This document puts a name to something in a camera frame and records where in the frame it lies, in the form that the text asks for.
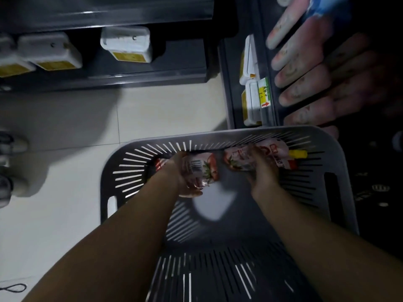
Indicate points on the person's left hand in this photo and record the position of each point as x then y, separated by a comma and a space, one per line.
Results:
177, 176

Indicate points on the person's right hand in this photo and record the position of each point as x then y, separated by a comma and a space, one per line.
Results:
263, 176

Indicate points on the person's right fingers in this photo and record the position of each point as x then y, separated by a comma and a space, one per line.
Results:
255, 155

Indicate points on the person's left thumb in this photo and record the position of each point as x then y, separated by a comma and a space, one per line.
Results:
190, 194

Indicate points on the strawberry pouch with yellow cap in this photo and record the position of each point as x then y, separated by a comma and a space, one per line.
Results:
277, 150

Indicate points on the strawberry print drink pouch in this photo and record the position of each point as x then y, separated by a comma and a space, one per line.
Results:
201, 169

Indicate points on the person's right forearm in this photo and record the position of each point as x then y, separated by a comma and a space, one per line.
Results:
318, 248

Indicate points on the person's left forearm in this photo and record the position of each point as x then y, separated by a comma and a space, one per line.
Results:
119, 245

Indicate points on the grey slotted plastic basket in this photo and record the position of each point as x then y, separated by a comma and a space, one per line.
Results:
220, 223

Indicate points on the green yellow shelf price tag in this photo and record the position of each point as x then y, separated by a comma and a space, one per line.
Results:
264, 92

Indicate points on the dark grey shelf unit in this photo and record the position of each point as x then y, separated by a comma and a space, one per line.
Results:
231, 78

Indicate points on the row of pink pouches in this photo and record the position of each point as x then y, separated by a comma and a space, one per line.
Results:
311, 72

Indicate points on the dark grey low shelf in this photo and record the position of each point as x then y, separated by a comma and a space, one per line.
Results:
176, 64

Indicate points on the blue packet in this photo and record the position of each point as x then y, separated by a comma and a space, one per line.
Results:
329, 5

